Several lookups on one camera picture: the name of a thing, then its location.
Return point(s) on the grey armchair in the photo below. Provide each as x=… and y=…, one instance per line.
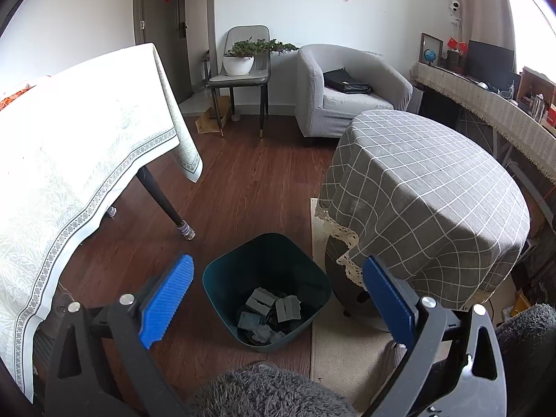
x=317, y=113

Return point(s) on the beige floor rug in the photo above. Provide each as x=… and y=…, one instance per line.
x=343, y=356

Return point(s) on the white security camera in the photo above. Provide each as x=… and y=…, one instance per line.
x=455, y=8

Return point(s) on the potted plant white pot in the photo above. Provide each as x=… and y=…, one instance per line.
x=238, y=66

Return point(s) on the grey checked tablecloth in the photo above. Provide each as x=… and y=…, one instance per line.
x=425, y=182

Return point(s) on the grey dining chair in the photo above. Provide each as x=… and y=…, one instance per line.
x=247, y=32

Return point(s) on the side counter with beige cloth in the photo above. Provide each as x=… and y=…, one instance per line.
x=499, y=108

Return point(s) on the black bag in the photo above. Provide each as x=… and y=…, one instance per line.
x=347, y=81

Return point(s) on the striped table leg sock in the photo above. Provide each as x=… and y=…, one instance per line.
x=112, y=212
x=186, y=231

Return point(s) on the black table leg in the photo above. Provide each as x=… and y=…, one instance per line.
x=158, y=195

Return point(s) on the table with white cloth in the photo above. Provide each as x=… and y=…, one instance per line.
x=65, y=160

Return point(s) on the grey door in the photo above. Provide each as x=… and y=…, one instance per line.
x=156, y=52

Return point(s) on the small blue globe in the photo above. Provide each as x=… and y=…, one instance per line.
x=430, y=56

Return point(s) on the black monitor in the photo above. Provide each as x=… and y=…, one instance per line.
x=491, y=63

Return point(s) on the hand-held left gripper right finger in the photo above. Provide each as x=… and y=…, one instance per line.
x=388, y=302

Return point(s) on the white carton box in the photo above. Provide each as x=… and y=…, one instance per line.
x=288, y=308
x=262, y=300

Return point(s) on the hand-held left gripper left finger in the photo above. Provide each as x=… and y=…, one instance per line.
x=167, y=295

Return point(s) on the grey fuzzy trousers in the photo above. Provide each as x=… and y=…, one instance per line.
x=269, y=393

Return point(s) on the small red flags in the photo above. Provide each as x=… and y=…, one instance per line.
x=457, y=44

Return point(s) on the teal plastic trash bin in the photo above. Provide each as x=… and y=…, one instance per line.
x=265, y=260

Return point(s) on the flat cardboard box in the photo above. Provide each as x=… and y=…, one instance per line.
x=208, y=124

